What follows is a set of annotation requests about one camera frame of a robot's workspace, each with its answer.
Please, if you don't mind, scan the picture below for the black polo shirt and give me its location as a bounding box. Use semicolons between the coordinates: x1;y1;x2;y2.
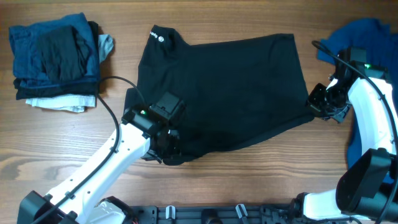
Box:
124;26;313;166

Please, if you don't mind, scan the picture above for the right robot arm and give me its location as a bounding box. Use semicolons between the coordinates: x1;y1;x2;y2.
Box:
300;41;397;223

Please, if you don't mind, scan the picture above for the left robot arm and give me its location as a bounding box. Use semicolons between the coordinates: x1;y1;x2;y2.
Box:
17;92;185;223

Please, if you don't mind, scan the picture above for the blue shirt on right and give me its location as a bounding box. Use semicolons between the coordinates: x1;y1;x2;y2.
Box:
321;18;397;168

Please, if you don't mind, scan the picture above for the folded black garment underneath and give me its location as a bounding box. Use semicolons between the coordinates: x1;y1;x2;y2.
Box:
13;21;101;100

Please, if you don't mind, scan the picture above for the folded white garment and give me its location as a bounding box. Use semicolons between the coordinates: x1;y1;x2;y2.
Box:
25;34;114;113

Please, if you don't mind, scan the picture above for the folded black garment on top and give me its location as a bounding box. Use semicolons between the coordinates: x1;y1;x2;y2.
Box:
36;26;90;83

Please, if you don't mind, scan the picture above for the folded blue garment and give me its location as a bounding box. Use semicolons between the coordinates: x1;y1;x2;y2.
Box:
9;12;100;88

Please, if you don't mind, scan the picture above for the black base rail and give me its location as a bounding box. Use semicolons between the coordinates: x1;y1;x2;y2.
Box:
70;203;348;224

